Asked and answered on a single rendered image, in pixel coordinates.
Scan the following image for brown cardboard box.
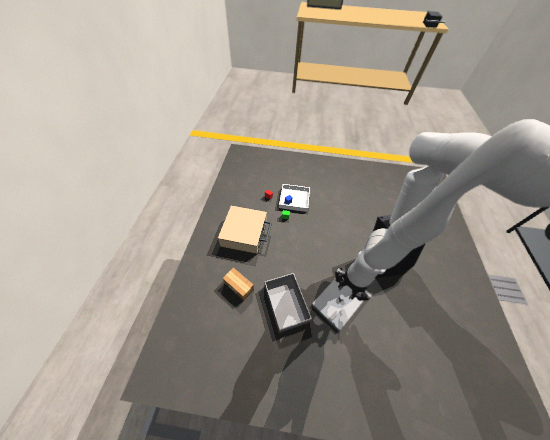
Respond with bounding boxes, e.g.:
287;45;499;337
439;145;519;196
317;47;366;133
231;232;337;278
223;268;254;300

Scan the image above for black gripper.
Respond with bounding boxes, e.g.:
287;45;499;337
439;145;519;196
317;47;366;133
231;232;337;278
335;267;373;301

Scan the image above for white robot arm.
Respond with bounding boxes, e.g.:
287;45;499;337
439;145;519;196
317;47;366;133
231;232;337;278
347;119;550;287

